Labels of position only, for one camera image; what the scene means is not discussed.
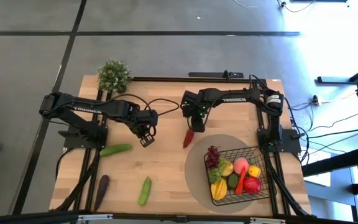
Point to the yellow lemon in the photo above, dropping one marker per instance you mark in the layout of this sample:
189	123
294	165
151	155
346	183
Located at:
255	171

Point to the black floor stand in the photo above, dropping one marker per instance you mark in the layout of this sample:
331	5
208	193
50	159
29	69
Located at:
337	80

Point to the green avocado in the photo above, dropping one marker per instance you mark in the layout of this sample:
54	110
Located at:
233	181

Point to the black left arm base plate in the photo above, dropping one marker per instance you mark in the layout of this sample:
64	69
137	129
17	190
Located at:
73	141

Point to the black bar with knob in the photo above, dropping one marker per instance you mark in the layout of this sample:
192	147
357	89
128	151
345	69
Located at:
207	75

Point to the green potted plant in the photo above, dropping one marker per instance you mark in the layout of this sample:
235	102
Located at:
115	76

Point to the red pepper with green stem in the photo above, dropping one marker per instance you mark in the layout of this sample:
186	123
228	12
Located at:
188	140

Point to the red grape bunch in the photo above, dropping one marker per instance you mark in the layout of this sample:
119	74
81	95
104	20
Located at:
212	157

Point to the black diagonal beam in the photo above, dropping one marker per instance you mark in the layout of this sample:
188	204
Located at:
337	161

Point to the red apple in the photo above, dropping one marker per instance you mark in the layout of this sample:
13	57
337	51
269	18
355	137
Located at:
252	185

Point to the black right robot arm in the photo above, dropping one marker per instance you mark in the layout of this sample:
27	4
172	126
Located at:
235	98

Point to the round grey mat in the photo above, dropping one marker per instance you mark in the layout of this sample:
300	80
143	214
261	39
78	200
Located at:
194	180

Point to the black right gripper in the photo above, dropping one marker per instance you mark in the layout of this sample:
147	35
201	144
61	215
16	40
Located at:
194	104

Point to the silver bracket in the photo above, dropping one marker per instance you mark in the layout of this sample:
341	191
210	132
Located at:
95	217
267	221

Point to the yellow pear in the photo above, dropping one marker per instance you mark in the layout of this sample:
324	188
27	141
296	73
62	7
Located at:
229	169

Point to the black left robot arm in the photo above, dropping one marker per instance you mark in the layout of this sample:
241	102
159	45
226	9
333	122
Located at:
89	107

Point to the yellow starfruit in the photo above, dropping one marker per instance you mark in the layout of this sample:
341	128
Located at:
218	189

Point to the orange carrot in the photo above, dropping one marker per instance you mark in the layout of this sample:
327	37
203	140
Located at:
241	182

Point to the pink peach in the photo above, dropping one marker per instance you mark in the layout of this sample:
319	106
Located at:
240	165

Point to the black crossbar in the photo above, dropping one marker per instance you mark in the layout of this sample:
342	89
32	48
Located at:
26	217

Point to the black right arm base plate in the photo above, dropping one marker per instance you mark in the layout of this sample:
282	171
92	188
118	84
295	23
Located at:
292	148

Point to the purple eggplant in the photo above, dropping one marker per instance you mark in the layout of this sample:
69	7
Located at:
102	191

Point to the dark green cucumber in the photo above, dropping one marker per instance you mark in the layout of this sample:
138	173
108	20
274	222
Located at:
116	150

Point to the light green bumpy cucumber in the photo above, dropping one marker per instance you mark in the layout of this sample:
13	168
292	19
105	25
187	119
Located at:
145	191

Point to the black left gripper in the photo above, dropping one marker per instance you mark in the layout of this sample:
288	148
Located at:
145	123

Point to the green grape bunch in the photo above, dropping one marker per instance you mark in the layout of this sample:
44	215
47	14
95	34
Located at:
215	175

